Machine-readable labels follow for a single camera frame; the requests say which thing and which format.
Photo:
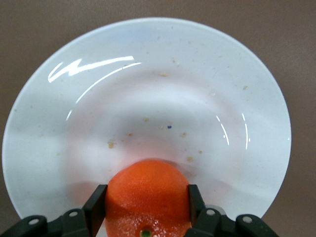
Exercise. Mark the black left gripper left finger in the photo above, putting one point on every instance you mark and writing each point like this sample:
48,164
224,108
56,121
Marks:
95,212

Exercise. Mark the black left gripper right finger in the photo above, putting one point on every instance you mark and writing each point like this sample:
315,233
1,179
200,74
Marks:
197,212

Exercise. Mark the orange fruit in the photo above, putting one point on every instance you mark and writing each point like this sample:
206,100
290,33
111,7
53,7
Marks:
148,192

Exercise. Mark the white round plate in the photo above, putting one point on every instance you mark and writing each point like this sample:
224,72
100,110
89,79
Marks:
148,86

